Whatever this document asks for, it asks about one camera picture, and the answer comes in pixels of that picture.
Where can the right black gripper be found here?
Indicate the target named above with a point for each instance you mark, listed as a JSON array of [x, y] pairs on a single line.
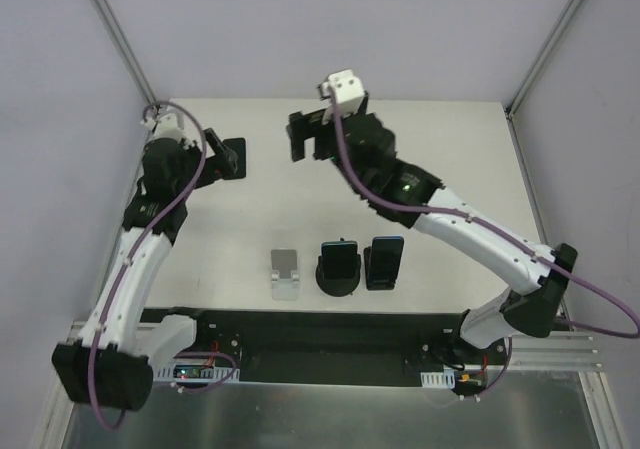
[[310, 126]]

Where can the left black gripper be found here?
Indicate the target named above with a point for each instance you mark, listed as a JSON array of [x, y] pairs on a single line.
[[218, 154]]

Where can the black phone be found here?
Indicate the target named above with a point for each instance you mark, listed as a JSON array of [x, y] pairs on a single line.
[[339, 257], [237, 149]]

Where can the silver metal phone stand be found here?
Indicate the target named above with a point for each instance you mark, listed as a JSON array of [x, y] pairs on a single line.
[[285, 275]]

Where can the blue phone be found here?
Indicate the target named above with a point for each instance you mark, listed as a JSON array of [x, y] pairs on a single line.
[[385, 259]]

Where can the black round-base clamp stand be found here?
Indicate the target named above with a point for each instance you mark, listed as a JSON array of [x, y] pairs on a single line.
[[337, 287]]

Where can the black folding phone stand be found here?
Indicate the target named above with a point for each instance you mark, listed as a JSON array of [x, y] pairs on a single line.
[[370, 286]]

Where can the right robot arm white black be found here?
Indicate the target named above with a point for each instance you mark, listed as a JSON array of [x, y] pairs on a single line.
[[536, 275]]

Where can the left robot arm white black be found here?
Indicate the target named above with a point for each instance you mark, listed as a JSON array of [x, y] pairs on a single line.
[[109, 365]]

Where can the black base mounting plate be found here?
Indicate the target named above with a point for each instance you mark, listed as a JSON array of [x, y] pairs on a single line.
[[351, 349]]

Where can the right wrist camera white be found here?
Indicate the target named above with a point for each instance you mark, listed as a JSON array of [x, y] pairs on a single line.
[[346, 90]]

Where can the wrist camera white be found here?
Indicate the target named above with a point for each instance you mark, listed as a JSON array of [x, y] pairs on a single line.
[[168, 125], [346, 90]]

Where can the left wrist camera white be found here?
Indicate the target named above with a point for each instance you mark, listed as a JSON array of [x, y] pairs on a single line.
[[168, 125]]

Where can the left aluminium frame post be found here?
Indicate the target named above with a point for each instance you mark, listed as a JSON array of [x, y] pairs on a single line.
[[124, 49]]

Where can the aluminium frame post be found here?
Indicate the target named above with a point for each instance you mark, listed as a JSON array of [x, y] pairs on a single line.
[[544, 55], [124, 49]]

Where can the left white cable duct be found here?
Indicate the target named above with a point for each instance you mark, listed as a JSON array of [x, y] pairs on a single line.
[[196, 374]]

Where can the white cable duct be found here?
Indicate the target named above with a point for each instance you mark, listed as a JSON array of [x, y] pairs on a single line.
[[196, 374], [438, 380]]

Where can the right white cable duct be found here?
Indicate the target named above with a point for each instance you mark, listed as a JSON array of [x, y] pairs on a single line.
[[438, 380]]

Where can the right aluminium frame post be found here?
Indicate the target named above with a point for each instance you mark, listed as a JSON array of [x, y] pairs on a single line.
[[544, 55]]

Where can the aluminium front rail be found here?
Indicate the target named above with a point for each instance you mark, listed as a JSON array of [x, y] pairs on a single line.
[[560, 351]]

